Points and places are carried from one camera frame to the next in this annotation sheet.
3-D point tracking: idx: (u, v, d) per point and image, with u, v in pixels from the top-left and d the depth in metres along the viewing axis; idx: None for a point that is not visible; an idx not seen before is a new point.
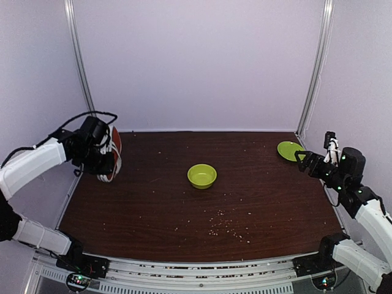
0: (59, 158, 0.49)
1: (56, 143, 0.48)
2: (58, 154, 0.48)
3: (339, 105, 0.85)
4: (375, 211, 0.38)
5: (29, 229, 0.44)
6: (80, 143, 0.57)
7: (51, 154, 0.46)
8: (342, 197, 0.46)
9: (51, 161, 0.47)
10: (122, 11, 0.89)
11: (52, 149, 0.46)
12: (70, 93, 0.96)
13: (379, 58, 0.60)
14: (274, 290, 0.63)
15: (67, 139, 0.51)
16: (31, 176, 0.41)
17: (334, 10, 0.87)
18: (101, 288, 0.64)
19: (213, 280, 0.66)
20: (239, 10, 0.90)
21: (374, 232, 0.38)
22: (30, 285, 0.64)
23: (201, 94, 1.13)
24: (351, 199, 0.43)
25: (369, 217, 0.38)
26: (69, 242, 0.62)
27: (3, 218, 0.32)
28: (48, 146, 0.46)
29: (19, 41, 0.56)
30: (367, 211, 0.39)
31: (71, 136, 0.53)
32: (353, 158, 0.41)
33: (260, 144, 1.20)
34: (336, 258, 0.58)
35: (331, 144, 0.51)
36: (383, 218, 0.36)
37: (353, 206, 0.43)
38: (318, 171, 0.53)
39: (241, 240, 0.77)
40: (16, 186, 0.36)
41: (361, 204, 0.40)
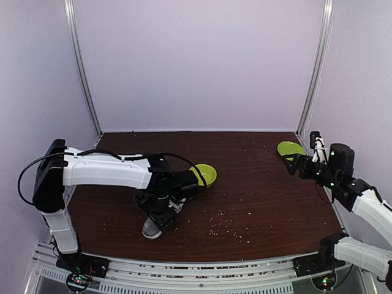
0: (140, 184, 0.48)
1: (144, 169, 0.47)
2: (142, 180, 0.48)
3: (340, 105, 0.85)
4: (372, 199, 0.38)
5: (57, 217, 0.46)
6: (167, 182, 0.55)
7: (134, 174, 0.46)
8: (335, 192, 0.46)
9: (130, 181, 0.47)
10: (120, 11, 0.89)
11: (136, 173, 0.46)
12: (70, 93, 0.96)
13: (380, 58, 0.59)
14: (274, 290, 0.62)
15: (154, 173, 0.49)
16: (108, 180, 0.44)
17: (334, 10, 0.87)
18: (101, 288, 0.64)
19: (213, 280, 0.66)
20: (239, 10, 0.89)
21: (371, 218, 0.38)
22: (30, 285, 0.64)
23: (200, 94, 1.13)
24: (345, 192, 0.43)
25: (365, 206, 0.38)
26: (75, 250, 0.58)
27: (49, 196, 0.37)
28: (135, 167, 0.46)
29: (18, 42, 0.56)
30: (364, 201, 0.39)
31: (163, 172, 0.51)
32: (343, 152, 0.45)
33: (260, 144, 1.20)
34: (339, 258, 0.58)
35: (317, 143, 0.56)
36: (379, 204, 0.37)
37: (348, 199, 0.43)
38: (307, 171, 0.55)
39: (241, 240, 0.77)
40: (85, 179, 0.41)
41: (358, 195, 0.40)
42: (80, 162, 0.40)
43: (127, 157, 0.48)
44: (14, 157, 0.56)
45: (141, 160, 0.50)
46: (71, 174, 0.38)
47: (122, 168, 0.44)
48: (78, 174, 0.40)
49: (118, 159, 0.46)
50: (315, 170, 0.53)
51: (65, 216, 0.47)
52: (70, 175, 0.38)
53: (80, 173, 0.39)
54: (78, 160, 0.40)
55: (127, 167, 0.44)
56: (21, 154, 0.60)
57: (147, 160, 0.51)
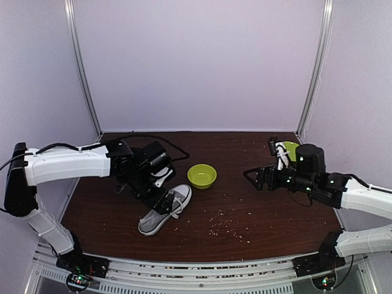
0: (103, 171, 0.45)
1: (103, 155, 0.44)
2: (103, 167, 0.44)
3: (340, 105, 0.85)
4: (359, 188, 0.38)
5: (38, 219, 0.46)
6: (131, 165, 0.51)
7: (93, 162, 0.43)
8: (313, 196, 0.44)
9: (93, 171, 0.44)
10: (121, 11, 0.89)
11: (95, 161, 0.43)
12: (70, 93, 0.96)
13: (379, 59, 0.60)
14: (274, 290, 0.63)
15: (114, 157, 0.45)
16: (70, 174, 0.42)
17: (334, 10, 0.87)
18: (101, 288, 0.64)
19: (213, 280, 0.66)
20: (239, 10, 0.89)
21: (370, 207, 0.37)
22: (30, 284, 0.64)
23: (200, 94, 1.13)
24: (329, 193, 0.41)
25: (358, 196, 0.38)
26: (72, 248, 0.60)
27: (18, 199, 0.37)
28: (92, 155, 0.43)
29: (18, 42, 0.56)
30: (351, 193, 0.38)
31: (124, 155, 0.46)
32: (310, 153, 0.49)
33: (260, 144, 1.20)
34: (340, 250, 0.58)
35: (278, 150, 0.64)
36: (369, 191, 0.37)
37: (333, 198, 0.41)
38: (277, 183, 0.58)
39: (241, 240, 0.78)
40: (48, 176, 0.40)
41: (342, 191, 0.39)
42: (36, 159, 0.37)
43: (83, 147, 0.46)
44: None
45: (100, 147, 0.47)
46: (32, 173, 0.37)
47: (79, 158, 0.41)
48: (39, 173, 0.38)
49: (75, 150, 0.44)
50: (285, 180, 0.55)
51: (45, 215, 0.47)
52: (30, 174, 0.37)
53: (40, 171, 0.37)
54: (36, 157, 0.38)
55: (85, 157, 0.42)
56: None
57: (106, 147, 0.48)
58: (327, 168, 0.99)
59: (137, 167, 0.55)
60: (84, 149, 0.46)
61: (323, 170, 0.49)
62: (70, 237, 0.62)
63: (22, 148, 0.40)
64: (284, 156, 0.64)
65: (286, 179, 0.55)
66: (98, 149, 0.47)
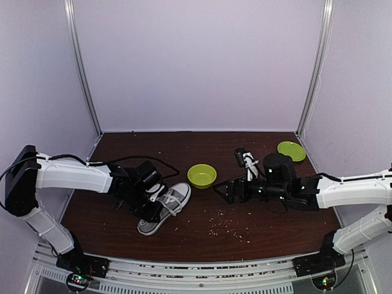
0: (101, 188, 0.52)
1: (106, 174, 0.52)
2: (103, 184, 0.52)
3: (340, 105, 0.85)
4: (332, 185, 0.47)
5: (37, 218, 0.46)
6: (127, 184, 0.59)
7: (99, 179, 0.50)
8: (293, 204, 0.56)
9: (92, 186, 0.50)
10: (120, 11, 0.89)
11: (101, 177, 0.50)
12: (70, 93, 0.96)
13: (380, 59, 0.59)
14: (274, 290, 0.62)
15: (115, 177, 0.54)
16: (71, 185, 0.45)
17: (334, 10, 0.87)
18: (101, 288, 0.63)
19: (213, 280, 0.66)
20: (239, 10, 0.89)
21: (346, 198, 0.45)
22: (30, 285, 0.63)
23: (199, 94, 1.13)
24: (304, 199, 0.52)
25: (334, 193, 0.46)
26: (73, 247, 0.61)
27: (22, 199, 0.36)
28: (98, 172, 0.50)
29: (18, 42, 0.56)
30: (326, 192, 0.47)
31: (122, 177, 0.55)
32: (277, 165, 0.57)
33: (260, 144, 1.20)
34: (337, 247, 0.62)
35: (247, 160, 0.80)
36: (341, 184, 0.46)
37: (309, 203, 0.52)
38: (246, 191, 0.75)
39: (241, 240, 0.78)
40: (51, 184, 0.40)
41: (316, 193, 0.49)
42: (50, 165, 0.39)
43: (90, 163, 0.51)
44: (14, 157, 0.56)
45: (102, 166, 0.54)
46: (43, 175, 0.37)
47: (89, 173, 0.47)
48: (48, 177, 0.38)
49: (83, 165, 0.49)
50: (256, 188, 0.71)
51: (45, 214, 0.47)
52: (41, 177, 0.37)
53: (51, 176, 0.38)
54: (48, 162, 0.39)
55: (94, 173, 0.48)
56: None
57: (107, 167, 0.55)
58: (326, 168, 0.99)
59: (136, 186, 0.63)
60: (92, 164, 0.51)
61: (293, 176, 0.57)
62: (70, 236, 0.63)
63: (32, 150, 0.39)
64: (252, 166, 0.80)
65: (256, 188, 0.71)
66: (101, 167, 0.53)
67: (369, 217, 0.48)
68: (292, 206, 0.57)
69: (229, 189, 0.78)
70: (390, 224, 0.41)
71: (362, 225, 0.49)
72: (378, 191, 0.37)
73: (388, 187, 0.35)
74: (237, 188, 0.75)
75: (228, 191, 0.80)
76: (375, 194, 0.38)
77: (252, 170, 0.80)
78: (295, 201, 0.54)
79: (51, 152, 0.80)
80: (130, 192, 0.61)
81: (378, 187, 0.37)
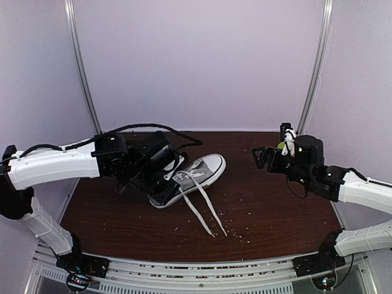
0: (92, 173, 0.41)
1: (86, 155, 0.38)
2: (89, 168, 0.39)
3: (340, 104, 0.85)
4: (356, 181, 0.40)
5: (33, 223, 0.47)
6: (127, 165, 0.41)
7: (79, 163, 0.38)
8: (314, 188, 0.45)
9: (81, 171, 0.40)
10: (120, 11, 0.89)
11: (78, 162, 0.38)
12: (70, 93, 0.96)
13: (379, 58, 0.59)
14: (274, 290, 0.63)
15: (101, 155, 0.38)
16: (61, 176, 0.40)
17: (334, 10, 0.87)
18: (101, 288, 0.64)
19: (213, 280, 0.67)
20: (238, 10, 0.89)
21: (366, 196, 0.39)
22: (30, 284, 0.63)
23: (199, 94, 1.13)
24: (327, 185, 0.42)
25: (359, 189, 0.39)
26: (70, 250, 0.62)
27: (9, 202, 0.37)
28: (75, 155, 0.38)
29: (18, 42, 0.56)
30: (351, 185, 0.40)
31: (113, 154, 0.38)
32: (308, 144, 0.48)
33: (260, 144, 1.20)
34: (340, 248, 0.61)
35: (288, 135, 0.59)
36: (367, 183, 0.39)
37: (330, 191, 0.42)
38: (276, 164, 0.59)
39: (241, 240, 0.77)
40: (37, 179, 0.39)
41: (340, 184, 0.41)
42: (21, 164, 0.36)
43: (68, 147, 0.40)
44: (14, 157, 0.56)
45: (88, 144, 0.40)
46: (16, 177, 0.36)
47: (62, 160, 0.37)
48: (24, 176, 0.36)
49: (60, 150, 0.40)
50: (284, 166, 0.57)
51: (41, 218, 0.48)
52: (15, 178, 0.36)
53: (23, 175, 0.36)
54: (21, 162, 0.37)
55: (68, 158, 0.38)
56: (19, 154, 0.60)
57: (95, 144, 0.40)
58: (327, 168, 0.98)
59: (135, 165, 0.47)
60: (69, 149, 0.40)
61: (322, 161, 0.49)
62: (68, 237, 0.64)
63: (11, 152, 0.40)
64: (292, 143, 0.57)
65: (286, 162, 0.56)
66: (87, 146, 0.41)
67: (377, 228, 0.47)
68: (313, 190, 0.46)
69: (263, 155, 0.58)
70: None
71: (369, 232, 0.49)
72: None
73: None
74: (269, 157, 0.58)
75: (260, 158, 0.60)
76: None
77: (290, 147, 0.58)
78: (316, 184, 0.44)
79: None
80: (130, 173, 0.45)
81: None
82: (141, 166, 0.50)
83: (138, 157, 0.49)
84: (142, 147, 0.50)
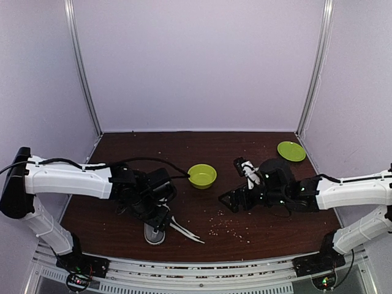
0: (101, 194, 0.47)
1: (105, 179, 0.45)
2: (103, 190, 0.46)
3: (340, 104, 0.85)
4: (329, 188, 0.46)
5: (35, 223, 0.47)
6: (131, 192, 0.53)
7: (95, 184, 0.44)
8: (291, 206, 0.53)
9: (92, 190, 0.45)
10: (120, 11, 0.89)
11: (95, 183, 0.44)
12: (70, 93, 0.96)
13: (380, 58, 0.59)
14: (274, 290, 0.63)
15: (116, 182, 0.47)
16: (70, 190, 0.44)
17: (334, 10, 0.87)
18: (101, 288, 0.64)
19: (213, 280, 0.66)
20: (239, 10, 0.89)
21: (343, 198, 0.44)
22: (30, 285, 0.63)
23: (199, 94, 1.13)
24: (304, 201, 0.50)
25: (332, 194, 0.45)
26: (70, 250, 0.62)
27: (14, 203, 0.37)
28: (95, 177, 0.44)
29: (18, 41, 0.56)
30: (324, 193, 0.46)
31: (125, 183, 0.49)
32: (272, 169, 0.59)
33: (260, 144, 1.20)
34: (337, 247, 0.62)
35: (246, 168, 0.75)
36: (340, 185, 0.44)
37: (309, 204, 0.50)
38: (248, 198, 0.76)
39: (241, 240, 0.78)
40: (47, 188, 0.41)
41: (316, 195, 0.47)
42: (40, 171, 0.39)
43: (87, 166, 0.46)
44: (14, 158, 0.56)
45: (105, 169, 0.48)
46: (32, 182, 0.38)
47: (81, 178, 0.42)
48: (38, 184, 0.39)
49: (79, 168, 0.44)
50: (258, 195, 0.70)
51: (44, 218, 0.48)
52: (30, 183, 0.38)
53: (39, 182, 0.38)
54: (40, 169, 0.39)
55: (88, 178, 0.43)
56: None
57: (110, 169, 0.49)
58: (327, 168, 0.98)
59: (139, 195, 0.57)
60: (88, 168, 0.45)
61: (291, 180, 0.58)
62: (68, 237, 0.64)
63: (26, 155, 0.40)
64: (252, 174, 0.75)
65: (258, 193, 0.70)
66: (103, 169, 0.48)
67: (368, 218, 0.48)
68: (288, 208, 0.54)
69: (233, 198, 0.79)
70: (391, 224, 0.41)
71: (362, 225, 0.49)
72: (378, 190, 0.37)
73: (387, 187, 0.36)
74: (239, 195, 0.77)
75: (231, 200, 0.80)
76: (379, 195, 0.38)
77: (252, 179, 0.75)
78: (293, 203, 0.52)
79: (51, 152, 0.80)
80: (133, 199, 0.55)
81: (378, 187, 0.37)
82: (144, 195, 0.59)
83: (143, 188, 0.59)
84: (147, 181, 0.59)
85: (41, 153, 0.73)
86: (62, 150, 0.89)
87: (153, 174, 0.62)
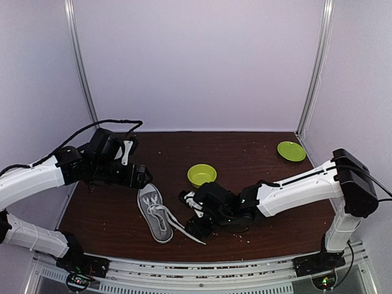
0: (58, 181, 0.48)
1: (52, 167, 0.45)
2: (56, 177, 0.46)
3: (340, 104, 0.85)
4: (272, 195, 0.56)
5: (19, 237, 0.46)
6: (83, 168, 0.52)
7: (49, 174, 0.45)
8: (239, 222, 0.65)
9: (48, 182, 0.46)
10: (120, 11, 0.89)
11: (48, 173, 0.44)
12: (70, 93, 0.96)
13: (379, 58, 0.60)
14: (274, 290, 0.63)
15: (65, 165, 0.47)
16: (29, 192, 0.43)
17: (334, 10, 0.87)
18: (101, 288, 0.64)
19: (213, 280, 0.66)
20: (239, 9, 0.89)
21: (285, 201, 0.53)
22: (30, 285, 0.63)
23: (199, 94, 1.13)
24: (247, 214, 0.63)
25: (272, 200, 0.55)
26: (67, 248, 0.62)
27: None
28: (43, 168, 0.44)
29: (18, 41, 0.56)
30: (265, 202, 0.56)
31: (73, 160, 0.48)
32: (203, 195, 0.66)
33: (260, 144, 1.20)
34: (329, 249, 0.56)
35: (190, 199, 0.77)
36: (282, 191, 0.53)
37: (252, 214, 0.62)
38: (203, 226, 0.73)
39: (241, 240, 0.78)
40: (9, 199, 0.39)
41: (258, 204, 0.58)
42: None
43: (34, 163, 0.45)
44: (13, 158, 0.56)
45: (49, 159, 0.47)
46: None
47: (33, 174, 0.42)
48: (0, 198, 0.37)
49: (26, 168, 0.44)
50: (208, 220, 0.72)
51: (24, 229, 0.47)
52: None
53: (1, 196, 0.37)
54: None
55: (38, 172, 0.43)
56: (20, 154, 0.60)
57: (56, 157, 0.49)
58: None
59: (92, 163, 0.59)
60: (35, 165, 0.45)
61: (225, 199, 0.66)
62: (62, 238, 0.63)
63: None
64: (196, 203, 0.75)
65: (207, 218, 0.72)
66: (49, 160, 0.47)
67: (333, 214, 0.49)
68: (237, 223, 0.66)
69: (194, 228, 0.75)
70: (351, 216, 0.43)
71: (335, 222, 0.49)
72: (323, 185, 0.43)
73: (331, 180, 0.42)
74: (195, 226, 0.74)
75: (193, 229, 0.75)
76: (322, 189, 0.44)
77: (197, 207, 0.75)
78: (239, 220, 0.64)
79: (51, 152, 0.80)
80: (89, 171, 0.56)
81: (321, 184, 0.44)
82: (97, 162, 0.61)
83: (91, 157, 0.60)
84: (91, 149, 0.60)
85: (41, 153, 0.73)
86: None
87: (94, 138, 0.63)
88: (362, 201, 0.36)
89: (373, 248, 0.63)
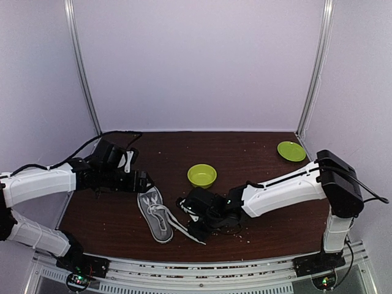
0: (69, 186, 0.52)
1: (69, 171, 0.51)
2: (70, 182, 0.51)
3: (340, 104, 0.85)
4: (256, 196, 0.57)
5: (24, 234, 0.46)
6: (92, 176, 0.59)
7: (64, 178, 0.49)
8: (226, 222, 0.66)
9: (60, 186, 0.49)
10: (120, 11, 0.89)
11: (63, 176, 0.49)
12: (70, 93, 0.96)
13: (380, 58, 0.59)
14: (274, 290, 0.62)
15: (79, 171, 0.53)
16: (41, 193, 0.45)
17: (334, 10, 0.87)
18: (101, 288, 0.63)
19: (213, 280, 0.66)
20: (238, 9, 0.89)
21: (267, 203, 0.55)
22: (30, 285, 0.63)
23: (199, 94, 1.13)
24: (233, 214, 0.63)
25: (256, 201, 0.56)
26: (68, 245, 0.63)
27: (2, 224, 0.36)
28: (60, 172, 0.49)
29: (18, 42, 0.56)
30: (249, 202, 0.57)
31: (86, 169, 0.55)
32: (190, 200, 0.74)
33: (260, 144, 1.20)
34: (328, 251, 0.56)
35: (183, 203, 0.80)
36: (266, 192, 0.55)
37: (237, 214, 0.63)
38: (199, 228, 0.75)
39: (241, 240, 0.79)
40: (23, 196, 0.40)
41: (243, 206, 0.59)
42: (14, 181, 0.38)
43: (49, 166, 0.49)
44: (13, 157, 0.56)
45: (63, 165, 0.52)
46: (13, 192, 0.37)
47: (52, 176, 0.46)
48: (18, 192, 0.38)
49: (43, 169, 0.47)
50: (201, 222, 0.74)
51: (29, 225, 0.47)
52: (11, 194, 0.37)
53: (19, 190, 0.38)
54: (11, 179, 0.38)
55: (56, 174, 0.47)
56: (20, 154, 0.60)
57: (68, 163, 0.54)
58: None
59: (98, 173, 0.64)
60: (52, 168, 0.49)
61: (212, 202, 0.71)
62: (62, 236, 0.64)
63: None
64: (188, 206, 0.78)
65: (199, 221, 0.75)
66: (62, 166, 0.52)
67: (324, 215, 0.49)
68: (226, 223, 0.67)
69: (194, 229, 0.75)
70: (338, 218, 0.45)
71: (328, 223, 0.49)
72: (306, 186, 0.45)
73: (313, 182, 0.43)
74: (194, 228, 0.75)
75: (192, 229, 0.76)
76: (305, 190, 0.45)
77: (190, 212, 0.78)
78: (225, 221, 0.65)
79: (51, 152, 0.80)
80: (95, 179, 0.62)
81: (304, 185, 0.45)
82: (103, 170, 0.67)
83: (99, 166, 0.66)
84: (97, 157, 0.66)
85: (42, 153, 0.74)
86: (62, 150, 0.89)
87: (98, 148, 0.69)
88: (347, 201, 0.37)
89: (373, 248, 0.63)
